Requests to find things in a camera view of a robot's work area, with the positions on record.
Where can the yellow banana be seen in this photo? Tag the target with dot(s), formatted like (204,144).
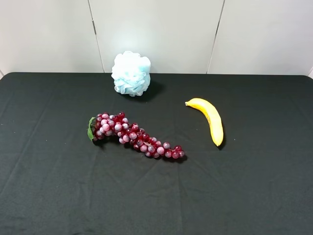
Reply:
(213,118)

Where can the light blue bath loofah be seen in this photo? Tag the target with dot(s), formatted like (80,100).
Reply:
(131,73)

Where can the red grape bunch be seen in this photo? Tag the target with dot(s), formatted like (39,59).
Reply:
(105,125)

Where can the black tablecloth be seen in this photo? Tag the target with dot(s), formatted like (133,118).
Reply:
(55,181)

